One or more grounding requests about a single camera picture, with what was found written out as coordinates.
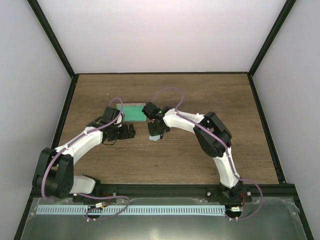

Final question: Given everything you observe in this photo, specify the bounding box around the light blue cleaning cloth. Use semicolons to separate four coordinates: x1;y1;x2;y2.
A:
149;135;161;142

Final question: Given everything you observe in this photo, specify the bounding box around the light blue slotted cable duct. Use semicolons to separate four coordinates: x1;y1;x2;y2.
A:
35;205;226;217

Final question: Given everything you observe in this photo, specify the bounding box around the purple cable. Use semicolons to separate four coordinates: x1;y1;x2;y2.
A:
40;96;131;222
152;87;263;222

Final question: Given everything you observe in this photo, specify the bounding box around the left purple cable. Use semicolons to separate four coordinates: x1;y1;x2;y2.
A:
40;96;131;222

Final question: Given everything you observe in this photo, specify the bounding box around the black enclosure frame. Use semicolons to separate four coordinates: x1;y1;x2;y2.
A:
12;0;315;240

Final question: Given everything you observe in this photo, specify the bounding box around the metal front plate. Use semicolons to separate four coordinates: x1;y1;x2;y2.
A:
21;197;307;240

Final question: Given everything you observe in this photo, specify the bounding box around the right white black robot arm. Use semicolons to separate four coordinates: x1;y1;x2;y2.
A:
142;102;243;202

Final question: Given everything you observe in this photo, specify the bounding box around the grey green glasses case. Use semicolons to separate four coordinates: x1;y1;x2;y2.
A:
122;103;147;122

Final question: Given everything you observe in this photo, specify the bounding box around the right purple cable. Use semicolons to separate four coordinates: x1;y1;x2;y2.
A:
152;87;263;222

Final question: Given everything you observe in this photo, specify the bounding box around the black mounting rail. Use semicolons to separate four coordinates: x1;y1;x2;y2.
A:
72;183;296;203

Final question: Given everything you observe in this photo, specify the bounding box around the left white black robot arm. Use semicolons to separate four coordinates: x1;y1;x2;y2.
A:
32;107;136;202

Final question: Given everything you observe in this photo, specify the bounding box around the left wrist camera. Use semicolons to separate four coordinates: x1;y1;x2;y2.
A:
116;113;125;124

